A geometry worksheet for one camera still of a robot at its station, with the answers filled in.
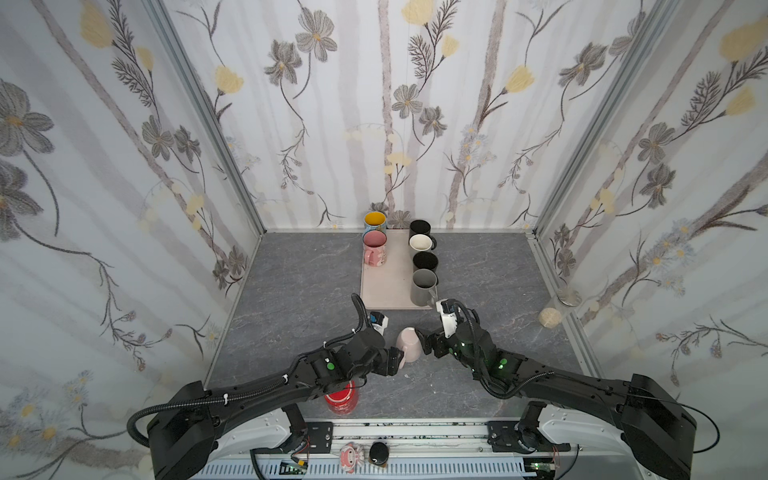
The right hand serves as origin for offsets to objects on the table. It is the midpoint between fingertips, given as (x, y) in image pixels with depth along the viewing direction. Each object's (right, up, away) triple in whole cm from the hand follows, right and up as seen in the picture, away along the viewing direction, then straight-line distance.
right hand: (422, 318), depth 80 cm
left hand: (-9, -7, 0) cm, 11 cm away
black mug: (+2, +28, +32) cm, 43 cm away
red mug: (-20, -19, -6) cm, 29 cm away
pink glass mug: (-14, +20, +22) cm, 32 cm away
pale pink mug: (-4, -6, +1) cm, 7 cm away
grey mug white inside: (+3, +22, +27) cm, 35 cm away
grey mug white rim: (+2, +6, +12) cm, 14 cm away
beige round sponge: (+43, -2, +14) cm, 45 cm away
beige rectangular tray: (-9, +6, +26) cm, 28 cm away
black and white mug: (+3, +16, +19) cm, 25 cm away
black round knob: (-11, -25, -17) cm, 32 cm away
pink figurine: (-18, -30, -11) cm, 37 cm away
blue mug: (-15, +31, +35) cm, 49 cm away
